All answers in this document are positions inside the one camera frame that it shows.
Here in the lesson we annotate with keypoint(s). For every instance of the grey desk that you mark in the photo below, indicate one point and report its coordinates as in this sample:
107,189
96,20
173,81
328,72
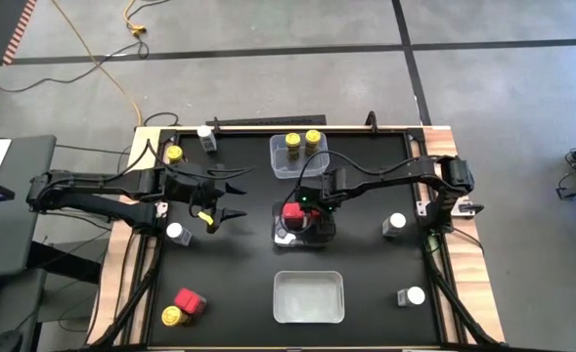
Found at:
18,234

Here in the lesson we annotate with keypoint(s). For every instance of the frosted clear plastic bin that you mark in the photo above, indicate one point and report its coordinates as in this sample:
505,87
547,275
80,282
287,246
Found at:
299,168

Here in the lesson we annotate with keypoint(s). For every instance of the glossy clear plastic bin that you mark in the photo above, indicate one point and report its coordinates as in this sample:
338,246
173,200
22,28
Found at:
297,242

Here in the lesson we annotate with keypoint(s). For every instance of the long black bar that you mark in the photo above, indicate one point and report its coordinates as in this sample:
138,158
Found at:
268,120

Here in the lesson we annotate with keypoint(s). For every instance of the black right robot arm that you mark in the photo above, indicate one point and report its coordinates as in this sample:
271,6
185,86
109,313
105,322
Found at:
390,176

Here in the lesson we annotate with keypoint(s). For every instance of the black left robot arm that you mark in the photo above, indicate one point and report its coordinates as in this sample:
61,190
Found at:
136,212

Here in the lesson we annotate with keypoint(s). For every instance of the black computer mouse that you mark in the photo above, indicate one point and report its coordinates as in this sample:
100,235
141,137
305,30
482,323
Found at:
6,342

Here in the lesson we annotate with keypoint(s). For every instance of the grey keyboard shelf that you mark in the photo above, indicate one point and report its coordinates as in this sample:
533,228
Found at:
23,303

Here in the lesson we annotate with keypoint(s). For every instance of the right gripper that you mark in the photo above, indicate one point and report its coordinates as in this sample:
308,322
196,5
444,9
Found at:
322,200

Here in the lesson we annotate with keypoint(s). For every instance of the white plastic bin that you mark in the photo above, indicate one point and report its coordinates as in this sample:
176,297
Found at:
308,298

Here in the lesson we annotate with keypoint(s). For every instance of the black table frame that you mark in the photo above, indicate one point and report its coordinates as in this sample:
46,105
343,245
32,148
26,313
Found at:
268,130

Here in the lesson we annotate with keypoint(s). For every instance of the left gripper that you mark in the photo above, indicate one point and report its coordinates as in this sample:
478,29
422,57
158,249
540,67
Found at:
207,195

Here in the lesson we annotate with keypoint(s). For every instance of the yellow-lid brown spice jar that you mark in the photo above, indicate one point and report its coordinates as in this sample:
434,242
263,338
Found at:
174,153
292,140
312,136
171,316

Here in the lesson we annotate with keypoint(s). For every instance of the white-lid seasoning jar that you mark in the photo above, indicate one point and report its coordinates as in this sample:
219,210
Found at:
174,230
204,132
415,295
396,220

